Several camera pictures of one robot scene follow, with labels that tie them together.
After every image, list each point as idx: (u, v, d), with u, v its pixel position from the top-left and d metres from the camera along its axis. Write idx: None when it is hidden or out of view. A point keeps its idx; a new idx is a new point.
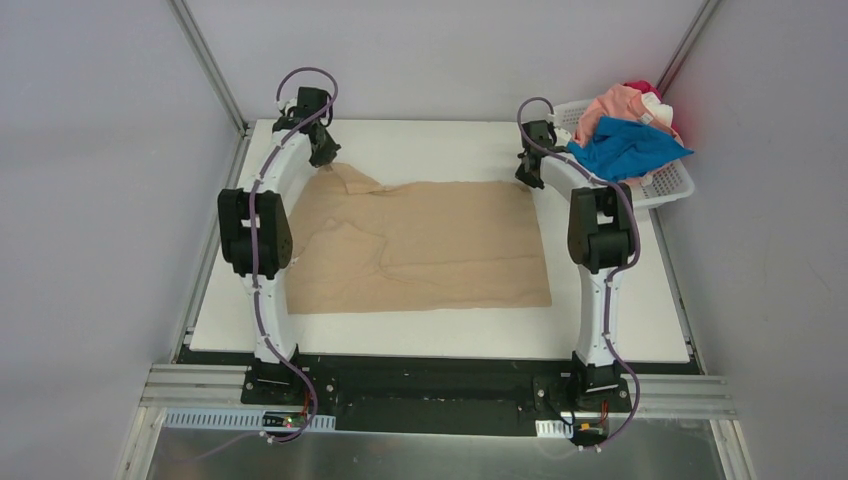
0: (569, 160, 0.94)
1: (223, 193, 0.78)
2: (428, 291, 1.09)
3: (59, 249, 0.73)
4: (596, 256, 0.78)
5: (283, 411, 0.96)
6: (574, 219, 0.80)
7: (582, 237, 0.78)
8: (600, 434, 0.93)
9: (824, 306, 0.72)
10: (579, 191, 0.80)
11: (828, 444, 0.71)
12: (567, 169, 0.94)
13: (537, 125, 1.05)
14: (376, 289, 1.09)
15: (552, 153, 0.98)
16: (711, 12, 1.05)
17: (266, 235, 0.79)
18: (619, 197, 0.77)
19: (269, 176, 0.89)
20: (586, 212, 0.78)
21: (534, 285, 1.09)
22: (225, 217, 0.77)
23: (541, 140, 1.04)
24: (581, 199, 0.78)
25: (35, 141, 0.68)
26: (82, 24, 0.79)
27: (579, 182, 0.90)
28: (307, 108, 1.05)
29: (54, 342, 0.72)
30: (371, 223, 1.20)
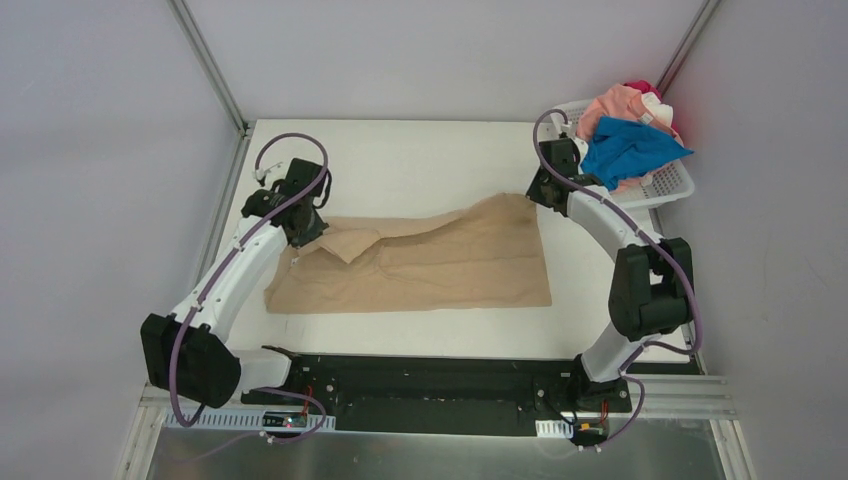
0: (605, 198, 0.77)
1: (145, 323, 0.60)
2: (429, 292, 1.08)
3: (60, 247, 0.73)
4: (643, 329, 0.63)
5: (283, 411, 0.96)
6: (618, 285, 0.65)
7: (629, 309, 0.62)
8: (600, 434, 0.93)
9: (825, 306, 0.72)
10: (626, 250, 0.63)
11: (829, 445, 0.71)
12: (603, 210, 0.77)
13: (560, 146, 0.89)
14: (376, 290, 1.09)
15: (583, 188, 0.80)
16: (710, 12, 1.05)
17: (194, 370, 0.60)
18: (670, 264, 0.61)
19: (212, 296, 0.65)
20: (636, 278, 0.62)
21: (535, 284, 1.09)
22: (149, 354, 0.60)
23: (566, 163, 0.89)
24: (631, 262, 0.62)
25: (36, 140, 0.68)
26: (83, 25, 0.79)
27: (623, 232, 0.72)
28: (295, 184, 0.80)
29: (56, 341, 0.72)
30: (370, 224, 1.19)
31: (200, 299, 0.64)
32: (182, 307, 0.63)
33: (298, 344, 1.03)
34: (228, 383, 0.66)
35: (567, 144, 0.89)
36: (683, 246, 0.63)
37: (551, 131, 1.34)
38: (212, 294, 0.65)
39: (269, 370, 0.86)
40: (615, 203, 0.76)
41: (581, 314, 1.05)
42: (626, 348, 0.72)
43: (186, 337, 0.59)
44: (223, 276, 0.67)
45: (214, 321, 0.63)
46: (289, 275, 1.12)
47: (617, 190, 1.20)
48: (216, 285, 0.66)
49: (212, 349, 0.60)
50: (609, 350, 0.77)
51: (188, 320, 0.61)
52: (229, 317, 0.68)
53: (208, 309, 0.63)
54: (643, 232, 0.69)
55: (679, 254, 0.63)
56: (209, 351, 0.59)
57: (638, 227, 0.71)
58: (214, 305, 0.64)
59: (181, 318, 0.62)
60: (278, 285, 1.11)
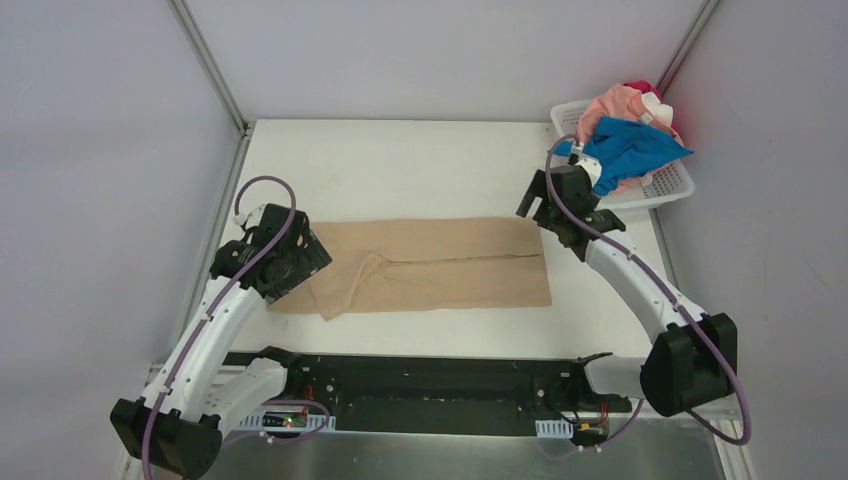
0: (633, 254, 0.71)
1: (116, 408, 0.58)
2: (429, 292, 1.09)
3: (59, 245, 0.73)
4: (679, 411, 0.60)
5: (283, 411, 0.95)
6: (656, 366, 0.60)
7: (670, 395, 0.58)
8: (601, 434, 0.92)
9: (826, 306, 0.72)
10: (667, 337, 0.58)
11: (830, 445, 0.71)
12: (628, 266, 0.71)
13: (573, 180, 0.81)
14: (376, 291, 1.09)
15: (606, 238, 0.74)
16: (711, 11, 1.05)
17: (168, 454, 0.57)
18: (715, 354, 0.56)
19: (182, 376, 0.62)
20: (679, 366, 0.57)
21: (535, 285, 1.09)
22: (124, 436, 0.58)
23: (579, 197, 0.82)
24: (674, 349, 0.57)
25: (35, 139, 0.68)
26: (85, 29, 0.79)
27: (658, 299, 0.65)
28: (268, 232, 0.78)
29: (57, 341, 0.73)
30: (371, 228, 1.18)
31: (169, 383, 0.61)
32: (152, 389, 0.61)
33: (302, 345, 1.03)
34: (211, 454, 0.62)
35: (581, 177, 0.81)
36: (729, 325, 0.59)
37: (551, 132, 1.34)
38: (181, 374, 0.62)
39: (267, 382, 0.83)
40: (643, 259, 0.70)
41: (581, 314, 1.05)
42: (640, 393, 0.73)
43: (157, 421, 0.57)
44: (192, 351, 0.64)
45: (184, 405, 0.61)
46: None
47: (617, 190, 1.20)
48: (185, 363, 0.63)
49: (187, 428, 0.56)
50: (624, 386, 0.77)
51: (156, 406, 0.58)
52: (205, 389, 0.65)
53: (177, 393, 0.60)
54: (683, 306, 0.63)
55: (722, 334, 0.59)
56: (182, 431, 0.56)
57: (677, 299, 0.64)
58: (184, 386, 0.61)
59: (149, 403, 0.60)
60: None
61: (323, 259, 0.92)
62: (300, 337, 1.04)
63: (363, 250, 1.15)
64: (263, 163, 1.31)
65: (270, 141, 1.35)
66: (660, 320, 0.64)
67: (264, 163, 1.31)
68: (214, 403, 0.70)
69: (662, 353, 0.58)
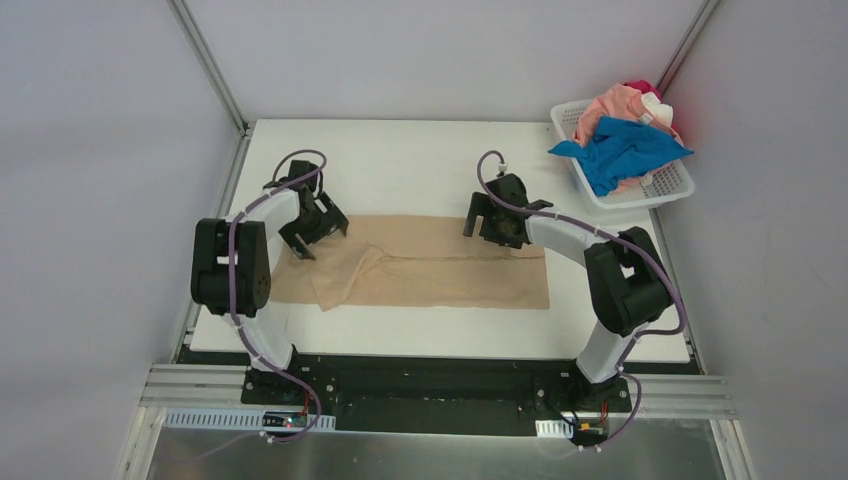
0: (558, 213, 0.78)
1: (201, 222, 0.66)
2: (428, 286, 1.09)
3: (59, 246, 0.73)
4: (629, 319, 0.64)
5: (283, 411, 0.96)
6: (597, 286, 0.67)
7: (615, 303, 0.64)
8: (601, 434, 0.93)
9: (827, 307, 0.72)
10: (590, 250, 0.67)
11: (831, 445, 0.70)
12: (561, 225, 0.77)
13: (507, 183, 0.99)
14: (376, 285, 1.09)
15: (537, 212, 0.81)
16: (711, 11, 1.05)
17: (242, 266, 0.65)
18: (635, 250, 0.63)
19: (255, 214, 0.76)
20: (609, 273, 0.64)
21: (536, 290, 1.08)
22: (202, 248, 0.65)
23: (514, 196, 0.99)
24: (598, 259, 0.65)
25: (35, 140, 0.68)
26: (84, 30, 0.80)
27: (584, 237, 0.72)
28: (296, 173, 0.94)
29: (58, 342, 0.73)
30: (374, 223, 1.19)
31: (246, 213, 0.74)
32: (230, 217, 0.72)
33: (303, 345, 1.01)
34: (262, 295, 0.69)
35: (510, 179, 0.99)
36: (642, 233, 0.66)
37: (551, 132, 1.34)
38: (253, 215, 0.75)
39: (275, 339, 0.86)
40: (569, 216, 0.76)
41: (582, 313, 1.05)
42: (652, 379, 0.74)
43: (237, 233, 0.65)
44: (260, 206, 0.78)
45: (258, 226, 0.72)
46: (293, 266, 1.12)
47: (617, 190, 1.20)
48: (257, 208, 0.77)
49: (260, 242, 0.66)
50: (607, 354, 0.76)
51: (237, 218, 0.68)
52: None
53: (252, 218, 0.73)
54: (602, 231, 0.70)
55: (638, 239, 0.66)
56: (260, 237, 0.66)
57: (596, 228, 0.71)
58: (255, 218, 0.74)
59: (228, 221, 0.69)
60: (278, 275, 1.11)
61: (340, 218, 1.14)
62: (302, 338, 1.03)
63: (366, 243, 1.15)
64: (263, 163, 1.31)
65: (270, 141, 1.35)
66: None
67: (264, 163, 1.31)
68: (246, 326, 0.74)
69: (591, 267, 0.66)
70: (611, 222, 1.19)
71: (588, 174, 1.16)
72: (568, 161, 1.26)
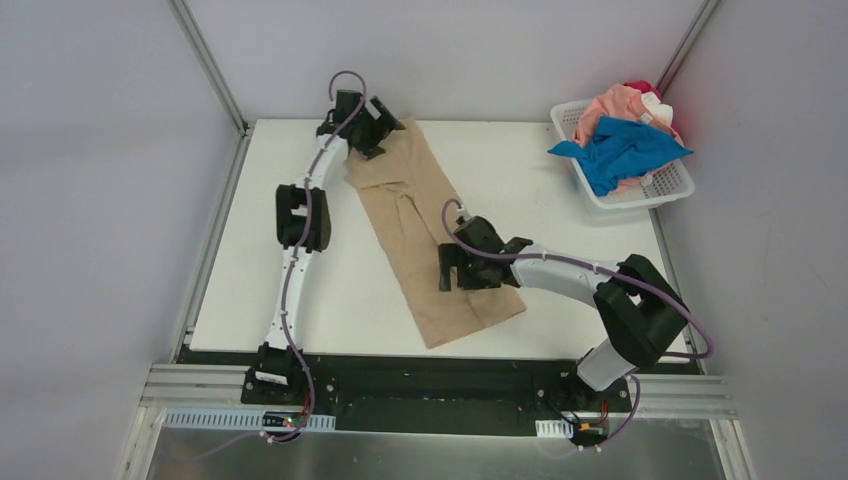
0: (546, 254, 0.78)
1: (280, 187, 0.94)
2: (402, 246, 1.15)
3: (58, 246, 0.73)
4: (653, 352, 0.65)
5: (283, 411, 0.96)
6: (615, 326, 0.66)
7: (640, 341, 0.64)
8: (601, 434, 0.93)
9: (827, 307, 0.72)
10: (600, 293, 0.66)
11: (831, 445, 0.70)
12: (554, 266, 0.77)
13: (478, 227, 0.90)
14: (375, 205, 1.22)
15: (522, 255, 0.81)
16: (711, 12, 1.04)
17: (314, 222, 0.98)
18: (645, 286, 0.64)
19: (316, 174, 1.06)
20: (626, 313, 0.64)
21: (447, 331, 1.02)
22: (282, 207, 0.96)
23: (488, 240, 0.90)
24: (611, 300, 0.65)
25: (35, 140, 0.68)
26: (85, 31, 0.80)
27: (582, 274, 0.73)
28: (344, 111, 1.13)
29: (59, 342, 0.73)
30: (428, 170, 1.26)
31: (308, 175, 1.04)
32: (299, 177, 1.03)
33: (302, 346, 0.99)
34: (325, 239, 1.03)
35: (480, 223, 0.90)
36: (641, 262, 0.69)
37: (551, 132, 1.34)
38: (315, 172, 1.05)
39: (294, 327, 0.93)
40: (556, 253, 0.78)
41: (581, 316, 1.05)
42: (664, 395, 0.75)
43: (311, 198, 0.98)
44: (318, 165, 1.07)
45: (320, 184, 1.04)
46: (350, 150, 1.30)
47: (617, 190, 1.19)
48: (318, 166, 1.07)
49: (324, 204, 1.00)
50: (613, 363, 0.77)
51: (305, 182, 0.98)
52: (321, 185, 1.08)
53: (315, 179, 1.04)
54: (601, 267, 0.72)
55: (640, 269, 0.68)
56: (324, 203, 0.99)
57: (593, 264, 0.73)
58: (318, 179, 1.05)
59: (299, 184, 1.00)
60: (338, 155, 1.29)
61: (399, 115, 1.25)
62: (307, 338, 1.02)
63: (406, 174, 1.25)
64: (263, 163, 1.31)
65: (270, 141, 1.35)
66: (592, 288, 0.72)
67: (264, 163, 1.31)
68: (301, 269, 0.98)
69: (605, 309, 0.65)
70: (611, 222, 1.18)
71: (588, 174, 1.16)
72: (568, 161, 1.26)
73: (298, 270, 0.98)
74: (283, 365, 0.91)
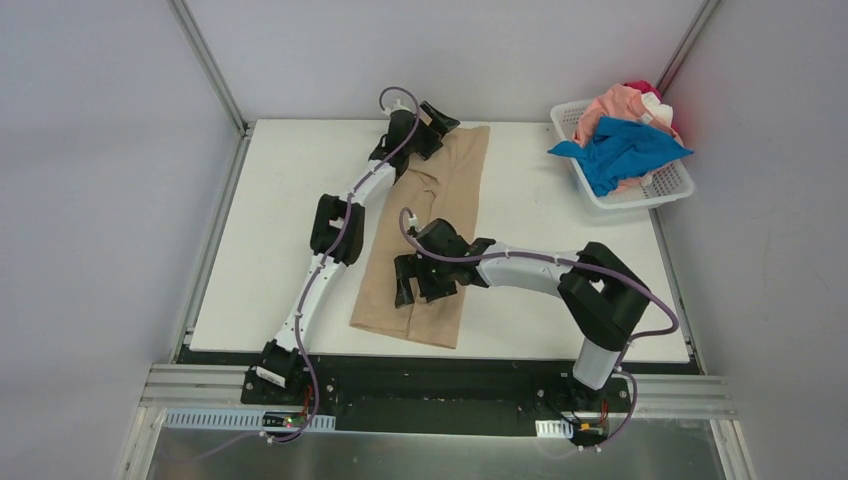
0: (508, 252, 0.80)
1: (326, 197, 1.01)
2: (395, 238, 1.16)
3: (59, 245, 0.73)
4: (622, 334, 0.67)
5: (283, 411, 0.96)
6: (582, 313, 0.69)
7: (607, 326, 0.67)
8: (600, 434, 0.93)
9: (827, 307, 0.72)
10: (564, 284, 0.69)
11: (831, 445, 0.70)
12: (518, 264, 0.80)
13: (441, 230, 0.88)
14: (404, 186, 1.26)
15: (486, 255, 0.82)
16: (711, 12, 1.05)
17: (346, 234, 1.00)
18: (603, 273, 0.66)
19: (360, 193, 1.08)
20: (589, 300, 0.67)
21: (372, 319, 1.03)
22: (322, 216, 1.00)
23: (452, 243, 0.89)
24: (574, 290, 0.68)
25: (35, 139, 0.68)
26: (85, 32, 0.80)
27: (543, 268, 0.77)
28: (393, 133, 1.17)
29: (59, 341, 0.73)
30: (468, 177, 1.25)
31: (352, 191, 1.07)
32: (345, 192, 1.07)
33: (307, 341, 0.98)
34: (354, 254, 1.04)
35: (441, 226, 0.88)
36: (599, 248, 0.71)
37: (551, 131, 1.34)
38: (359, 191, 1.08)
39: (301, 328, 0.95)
40: (518, 249, 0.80)
41: None
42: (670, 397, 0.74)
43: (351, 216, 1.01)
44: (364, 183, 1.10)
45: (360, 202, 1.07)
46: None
47: (617, 190, 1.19)
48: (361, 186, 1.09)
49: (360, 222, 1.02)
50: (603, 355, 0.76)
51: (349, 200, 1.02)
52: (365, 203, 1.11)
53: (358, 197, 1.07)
54: (562, 258, 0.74)
55: (599, 256, 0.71)
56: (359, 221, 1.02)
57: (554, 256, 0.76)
58: (360, 197, 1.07)
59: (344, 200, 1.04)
60: None
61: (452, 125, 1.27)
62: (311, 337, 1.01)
63: (445, 176, 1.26)
64: (263, 163, 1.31)
65: (270, 141, 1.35)
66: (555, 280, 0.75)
67: (264, 163, 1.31)
68: (325, 277, 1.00)
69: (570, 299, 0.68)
70: (611, 222, 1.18)
71: (588, 174, 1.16)
72: (568, 161, 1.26)
73: (322, 277, 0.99)
74: (284, 365, 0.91)
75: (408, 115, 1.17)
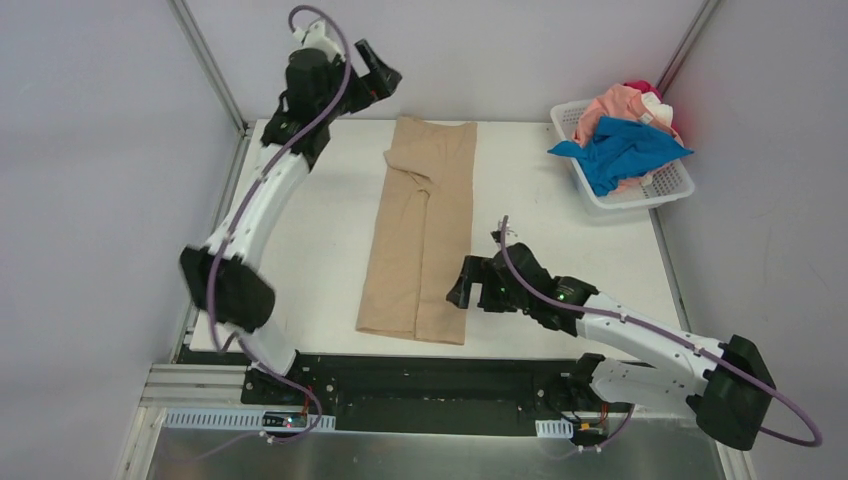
0: (626, 317, 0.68)
1: (184, 252, 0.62)
2: (391, 238, 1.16)
3: (59, 244, 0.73)
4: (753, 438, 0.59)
5: (283, 411, 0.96)
6: (714, 414, 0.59)
7: (739, 430, 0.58)
8: (600, 434, 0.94)
9: (827, 306, 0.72)
10: (711, 385, 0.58)
11: (830, 445, 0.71)
12: (633, 332, 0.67)
13: (527, 263, 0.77)
14: (396, 186, 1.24)
15: (594, 310, 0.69)
16: (711, 11, 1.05)
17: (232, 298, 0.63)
18: (759, 384, 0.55)
19: (242, 226, 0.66)
20: (740, 409, 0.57)
21: (379, 322, 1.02)
22: (189, 282, 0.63)
23: (537, 278, 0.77)
24: (723, 395, 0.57)
25: (36, 138, 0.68)
26: (84, 30, 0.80)
27: (681, 353, 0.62)
28: (299, 96, 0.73)
29: (59, 340, 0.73)
30: (461, 174, 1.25)
31: (230, 232, 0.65)
32: (215, 238, 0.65)
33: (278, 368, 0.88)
34: (265, 309, 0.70)
35: (529, 257, 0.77)
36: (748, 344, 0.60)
37: (551, 131, 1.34)
38: (241, 225, 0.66)
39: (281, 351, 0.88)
40: (636, 316, 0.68)
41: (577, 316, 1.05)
42: (673, 408, 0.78)
43: (220, 268, 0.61)
44: (250, 205, 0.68)
45: (246, 250, 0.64)
46: (405, 128, 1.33)
47: (617, 190, 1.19)
48: (243, 216, 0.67)
49: (249, 277, 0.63)
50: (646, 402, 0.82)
51: (221, 250, 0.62)
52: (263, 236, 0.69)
53: (239, 239, 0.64)
54: (705, 350, 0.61)
55: (746, 355, 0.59)
56: (246, 280, 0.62)
57: (694, 344, 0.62)
58: (244, 236, 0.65)
59: (213, 248, 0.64)
60: (401, 131, 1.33)
61: (395, 74, 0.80)
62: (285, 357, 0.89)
63: (438, 173, 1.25)
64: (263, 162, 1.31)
65: None
66: (691, 374, 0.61)
67: None
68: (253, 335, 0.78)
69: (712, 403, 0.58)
70: (611, 222, 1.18)
71: (588, 174, 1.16)
72: (568, 161, 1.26)
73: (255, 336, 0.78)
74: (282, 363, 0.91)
75: (311, 66, 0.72)
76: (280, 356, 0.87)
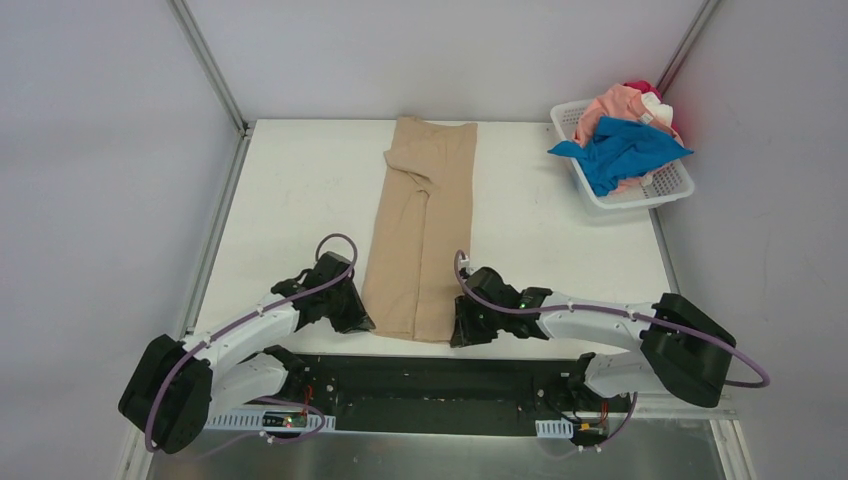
0: (573, 304, 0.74)
1: (159, 339, 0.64)
2: (390, 239, 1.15)
3: (59, 244, 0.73)
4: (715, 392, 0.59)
5: (283, 411, 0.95)
6: (668, 375, 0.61)
7: (696, 385, 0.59)
8: (601, 434, 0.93)
9: (826, 306, 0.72)
10: (648, 345, 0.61)
11: (829, 445, 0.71)
12: (580, 317, 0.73)
13: (490, 281, 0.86)
14: (396, 186, 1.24)
15: (547, 308, 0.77)
16: (711, 11, 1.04)
17: (172, 406, 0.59)
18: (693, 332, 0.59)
19: (219, 343, 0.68)
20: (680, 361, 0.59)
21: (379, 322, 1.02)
22: (145, 369, 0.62)
23: (503, 293, 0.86)
24: (661, 350, 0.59)
25: (36, 139, 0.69)
26: (83, 32, 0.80)
27: (617, 322, 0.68)
28: (320, 276, 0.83)
29: (60, 340, 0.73)
30: (462, 174, 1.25)
31: (211, 338, 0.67)
32: (192, 339, 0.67)
33: (260, 392, 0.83)
34: (186, 437, 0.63)
35: (491, 275, 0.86)
36: (676, 299, 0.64)
37: (551, 131, 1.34)
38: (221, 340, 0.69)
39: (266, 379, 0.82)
40: (583, 302, 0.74)
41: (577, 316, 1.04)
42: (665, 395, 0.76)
43: (181, 369, 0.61)
44: (238, 330, 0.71)
45: (214, 361, 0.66)
46: (405, 128, 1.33)
47: (617, 190, 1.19)
48: (228, 333, 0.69)
49: (201, 387, 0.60)
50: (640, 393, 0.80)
51: (194, 350, 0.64)
52: (224, 368, 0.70)
53: (213, 350, 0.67)
54: (638, 313, 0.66)
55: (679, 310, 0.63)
56: (196, 388, 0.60)
57: (629, 311, 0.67)
58: (220, 349, 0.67)
59: (187, 346, 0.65)
60: (401, 131, 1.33)
61: None
62: (268, 382, 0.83)
63: (439, 173, 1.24)
64: (262, 162, 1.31)
65: (269, 142, 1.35)
66: (632, 337, 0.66)
67: (263, 163, 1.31)
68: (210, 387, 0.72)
69: (656, 363, 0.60)
70: (610, 222, 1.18)
71: (587, 174, 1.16)
72: (568, 161, 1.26)
73: (219, 389, 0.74)
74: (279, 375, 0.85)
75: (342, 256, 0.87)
76: (260, 385, 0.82)
